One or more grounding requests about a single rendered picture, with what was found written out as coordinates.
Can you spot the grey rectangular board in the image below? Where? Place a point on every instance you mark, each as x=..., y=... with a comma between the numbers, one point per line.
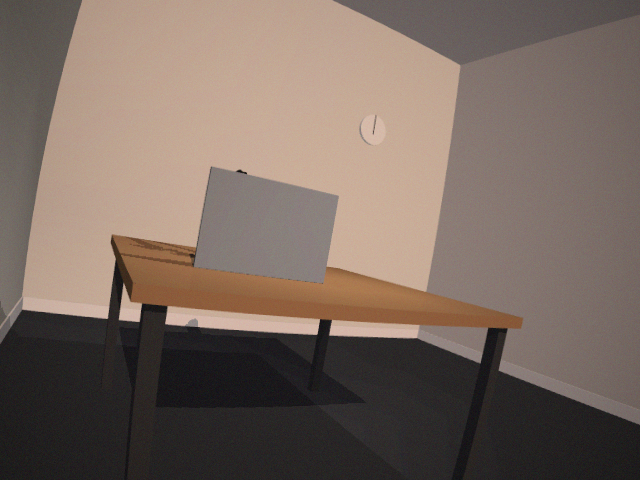
x=255, y=226

